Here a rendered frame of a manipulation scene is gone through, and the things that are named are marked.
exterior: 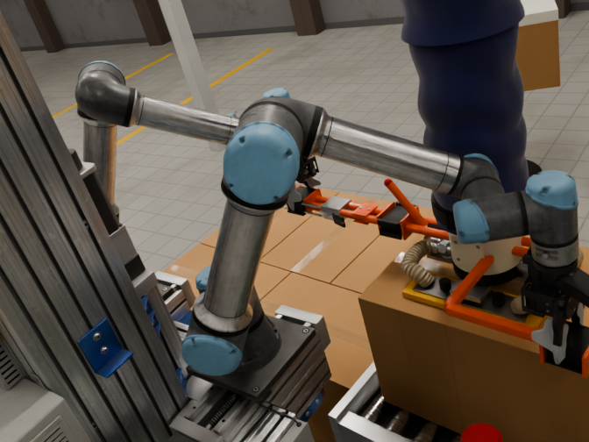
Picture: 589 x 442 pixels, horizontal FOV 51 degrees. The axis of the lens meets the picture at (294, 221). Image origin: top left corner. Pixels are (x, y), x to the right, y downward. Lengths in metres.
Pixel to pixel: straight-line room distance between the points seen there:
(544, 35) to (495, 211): 2.46
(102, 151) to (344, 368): 1.01
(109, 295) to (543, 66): 2.70
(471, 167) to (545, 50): 2.36
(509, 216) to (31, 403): 0.92
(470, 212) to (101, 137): 1.01
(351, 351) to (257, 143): 1.27
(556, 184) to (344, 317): 1.32
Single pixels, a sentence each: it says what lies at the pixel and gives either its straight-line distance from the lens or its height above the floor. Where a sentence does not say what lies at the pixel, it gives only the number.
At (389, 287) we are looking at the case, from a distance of 1.66.
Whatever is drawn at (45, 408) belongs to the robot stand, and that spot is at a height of 1.23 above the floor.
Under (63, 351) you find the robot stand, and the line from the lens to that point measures 1.29.
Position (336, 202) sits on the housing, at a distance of 1.80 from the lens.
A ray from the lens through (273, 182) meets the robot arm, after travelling 0.96.
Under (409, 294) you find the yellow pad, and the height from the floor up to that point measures 0.96.
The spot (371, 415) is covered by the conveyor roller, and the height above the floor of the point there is 0.55.
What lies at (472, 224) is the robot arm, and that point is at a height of 1.39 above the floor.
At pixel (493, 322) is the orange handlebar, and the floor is 1.09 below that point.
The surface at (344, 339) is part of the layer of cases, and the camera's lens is 2.15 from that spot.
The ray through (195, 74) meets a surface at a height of 0.68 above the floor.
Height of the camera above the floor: 1.97
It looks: 30 degrees down
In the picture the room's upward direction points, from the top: 16 degrees counter-clockwise
